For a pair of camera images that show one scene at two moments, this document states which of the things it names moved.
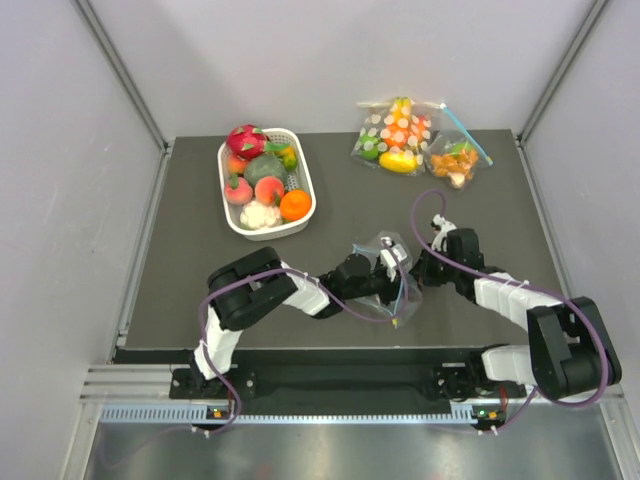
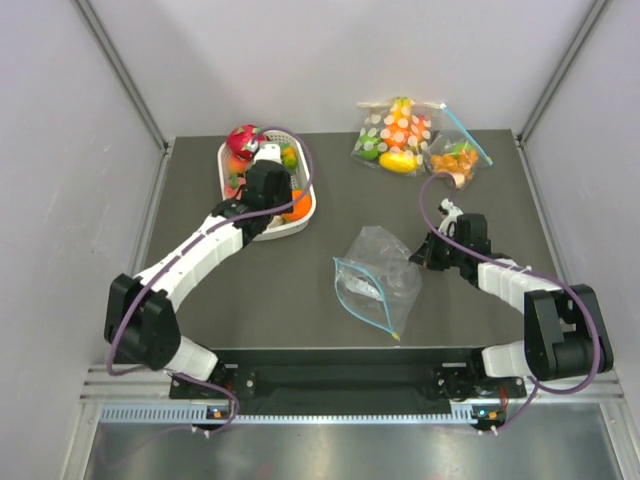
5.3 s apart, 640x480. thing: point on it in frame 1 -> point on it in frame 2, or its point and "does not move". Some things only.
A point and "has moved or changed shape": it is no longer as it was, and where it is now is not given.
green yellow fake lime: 289,158 does not move
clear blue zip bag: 390,248 has moved or changed shape
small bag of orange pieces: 451,153 does not move
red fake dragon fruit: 247,141 does not move
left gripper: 391,287 -> 286,196
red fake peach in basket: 236,165 does not move
